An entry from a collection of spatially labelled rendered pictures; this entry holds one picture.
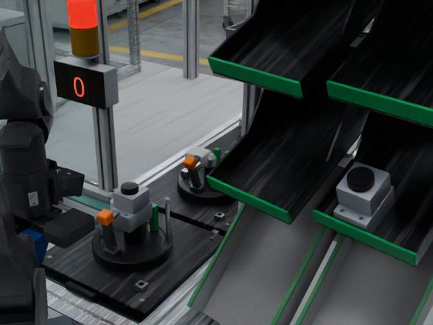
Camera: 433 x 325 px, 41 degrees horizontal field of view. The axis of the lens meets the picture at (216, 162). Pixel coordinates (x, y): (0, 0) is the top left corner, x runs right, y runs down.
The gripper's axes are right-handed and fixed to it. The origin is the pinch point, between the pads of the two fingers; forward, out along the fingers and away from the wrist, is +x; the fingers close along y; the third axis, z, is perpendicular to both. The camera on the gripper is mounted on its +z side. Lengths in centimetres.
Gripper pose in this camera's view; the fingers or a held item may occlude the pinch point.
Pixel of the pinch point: (35, 242)
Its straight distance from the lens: 85.9
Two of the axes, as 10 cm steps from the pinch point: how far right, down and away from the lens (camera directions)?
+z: 5.3, -3.7, 7.6
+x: -0.2, 9.0, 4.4
